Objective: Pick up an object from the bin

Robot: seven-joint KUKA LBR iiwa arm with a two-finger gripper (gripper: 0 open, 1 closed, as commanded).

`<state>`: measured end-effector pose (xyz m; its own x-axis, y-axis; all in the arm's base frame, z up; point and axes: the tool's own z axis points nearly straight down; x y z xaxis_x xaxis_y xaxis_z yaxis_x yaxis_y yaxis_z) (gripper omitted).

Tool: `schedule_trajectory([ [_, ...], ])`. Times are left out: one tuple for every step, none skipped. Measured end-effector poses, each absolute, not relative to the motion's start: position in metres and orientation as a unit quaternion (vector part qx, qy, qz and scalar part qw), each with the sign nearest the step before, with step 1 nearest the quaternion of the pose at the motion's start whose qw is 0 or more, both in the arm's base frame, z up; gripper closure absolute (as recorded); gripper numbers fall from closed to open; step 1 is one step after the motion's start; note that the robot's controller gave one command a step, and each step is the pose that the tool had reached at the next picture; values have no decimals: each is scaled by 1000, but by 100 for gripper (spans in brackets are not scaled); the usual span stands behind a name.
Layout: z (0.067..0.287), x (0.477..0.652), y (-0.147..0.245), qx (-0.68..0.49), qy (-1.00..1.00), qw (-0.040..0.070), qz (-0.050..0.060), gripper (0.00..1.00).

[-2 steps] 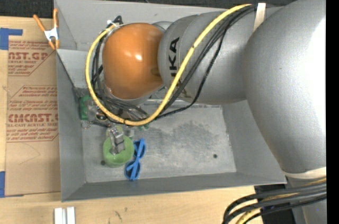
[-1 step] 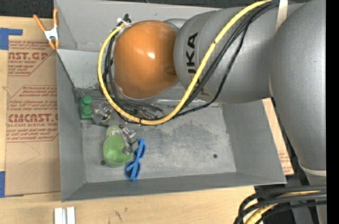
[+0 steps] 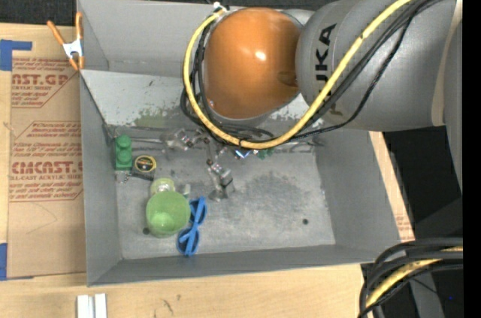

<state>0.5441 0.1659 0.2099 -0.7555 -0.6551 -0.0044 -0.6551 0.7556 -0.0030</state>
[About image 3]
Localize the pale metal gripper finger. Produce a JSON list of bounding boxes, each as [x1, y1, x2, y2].
[[160, 130, 207, 160], [205, 158, 237, 203]]

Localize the black and yellow tape measure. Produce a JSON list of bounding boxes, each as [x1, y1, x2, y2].
[[132, 154, 158, 181]]

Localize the blue sunglasses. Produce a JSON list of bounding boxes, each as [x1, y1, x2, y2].
[[177, 195, 209, 258]]

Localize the grey metal bin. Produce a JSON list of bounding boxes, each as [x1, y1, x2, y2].
[[76, 0, 401, 288]]

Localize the dark green toy block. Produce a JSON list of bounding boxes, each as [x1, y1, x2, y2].
[[113, 134, 134, 171]]

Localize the brown cardboard board red print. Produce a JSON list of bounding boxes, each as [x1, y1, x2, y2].
[[0, 22, 416, 282]]

